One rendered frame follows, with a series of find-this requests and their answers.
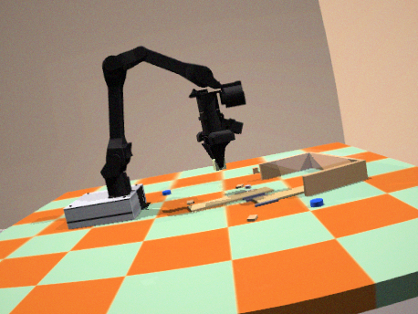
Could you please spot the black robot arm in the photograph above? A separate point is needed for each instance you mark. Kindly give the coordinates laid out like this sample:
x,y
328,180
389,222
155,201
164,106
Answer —
x,y
114,68

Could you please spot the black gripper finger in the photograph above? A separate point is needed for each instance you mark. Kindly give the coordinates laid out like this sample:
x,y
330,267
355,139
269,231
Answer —
x,y
207,149
218,151

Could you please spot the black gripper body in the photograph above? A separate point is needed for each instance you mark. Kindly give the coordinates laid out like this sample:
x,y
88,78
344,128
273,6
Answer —
x,y
212,131

